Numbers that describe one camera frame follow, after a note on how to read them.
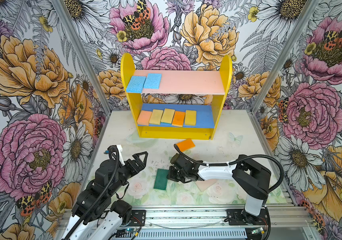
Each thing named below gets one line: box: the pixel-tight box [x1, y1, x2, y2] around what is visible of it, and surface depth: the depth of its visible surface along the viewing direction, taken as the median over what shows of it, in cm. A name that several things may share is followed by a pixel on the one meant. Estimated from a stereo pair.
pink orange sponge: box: [137, 110, 152, 126], surface depth 96 cm
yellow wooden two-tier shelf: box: [121, 53, 233, 140], surface depth 97 cm
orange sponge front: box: [172, 110, 186, 128], surface depth 98 cm
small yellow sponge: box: [185, 110, 197, 126], surface depth 99 cm
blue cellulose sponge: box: [143, 73, 162, 90], surface depth 79 cm
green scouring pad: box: [153, 168, 169, 191], surface depth 87 cm
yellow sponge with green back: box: [149, 109, 164, 125], surface depth 99 cm
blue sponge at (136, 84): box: [126, 76, 147, 94], surface depth 77 cm
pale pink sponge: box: [195, 179, 218, 192], surface depth 87 cm
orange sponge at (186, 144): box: [176, 138, 196, 152], surface depth 104 cm
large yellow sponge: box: [160, 108, 175, 124], surface depth 99 cm
